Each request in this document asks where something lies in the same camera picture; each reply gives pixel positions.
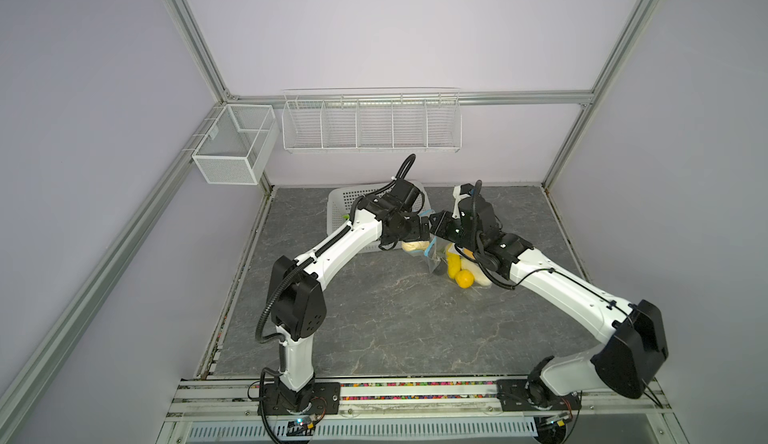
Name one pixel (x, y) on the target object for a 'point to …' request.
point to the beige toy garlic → (419, 245)
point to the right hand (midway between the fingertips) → (427, 218)
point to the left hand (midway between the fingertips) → (417, 239)
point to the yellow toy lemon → (464, 278)
